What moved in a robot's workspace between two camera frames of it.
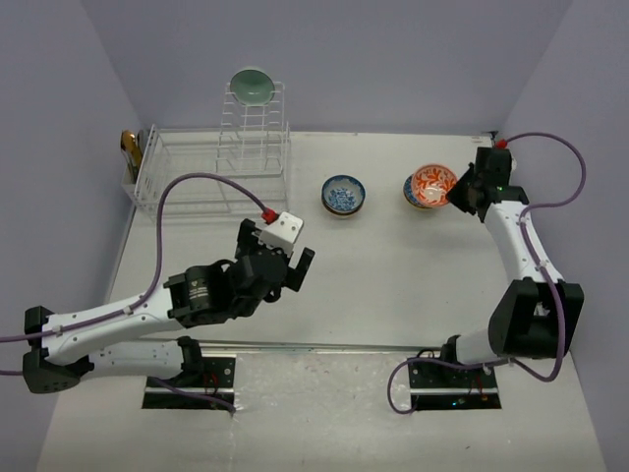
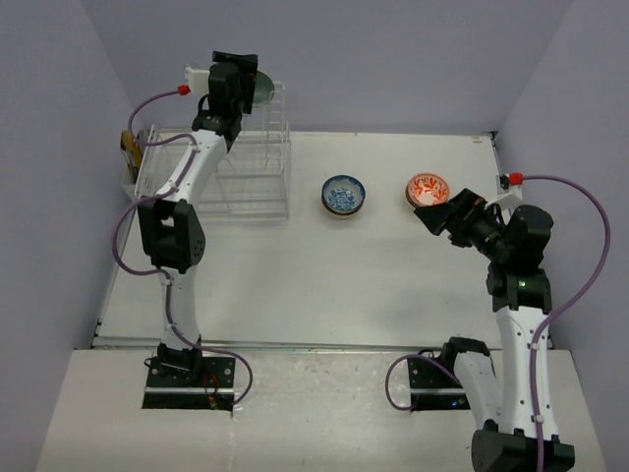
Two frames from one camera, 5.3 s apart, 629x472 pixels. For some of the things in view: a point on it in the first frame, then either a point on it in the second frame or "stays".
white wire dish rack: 242,167 stays
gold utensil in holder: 131,145 stays
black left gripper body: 296,274 to 244,101
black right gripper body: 460,193 to 480,228
